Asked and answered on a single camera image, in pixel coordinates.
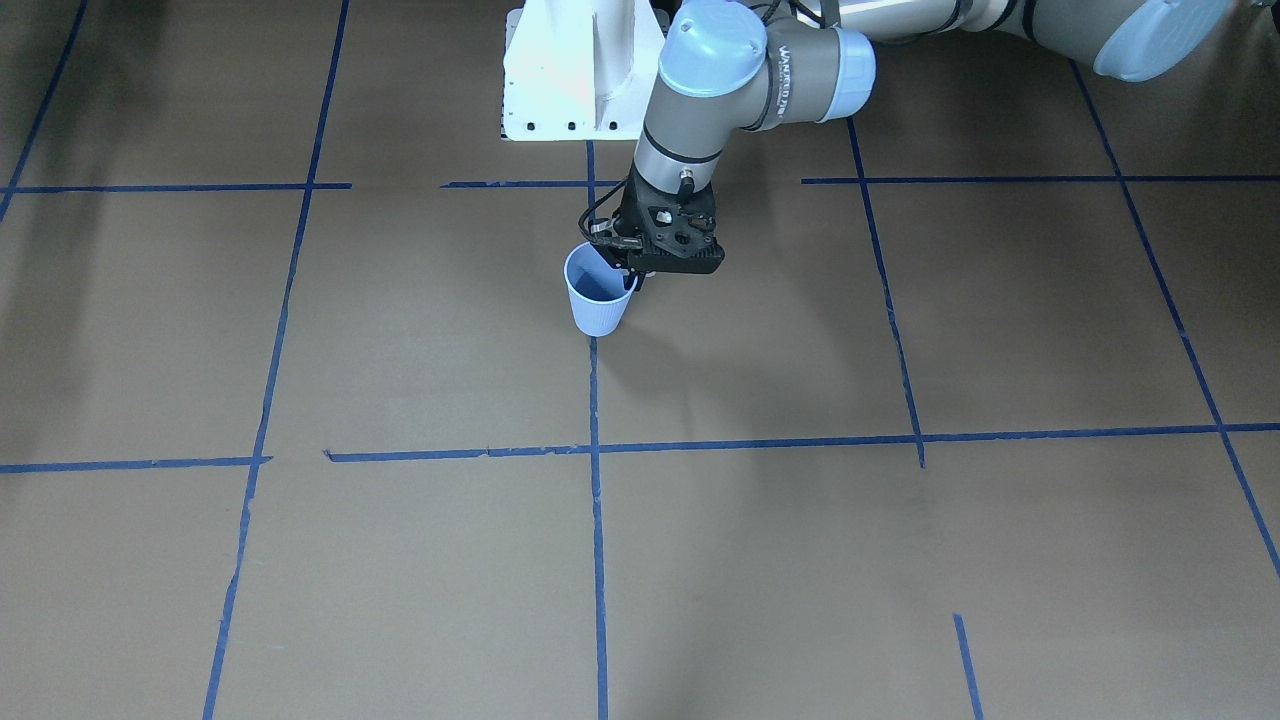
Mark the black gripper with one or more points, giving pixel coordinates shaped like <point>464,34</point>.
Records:
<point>631,213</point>

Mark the blue ribbed plastic cup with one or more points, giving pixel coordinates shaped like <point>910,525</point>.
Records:
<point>597,297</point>

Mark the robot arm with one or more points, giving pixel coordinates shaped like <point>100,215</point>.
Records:
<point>726,67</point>

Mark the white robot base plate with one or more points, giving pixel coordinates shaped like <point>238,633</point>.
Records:
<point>580,70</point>

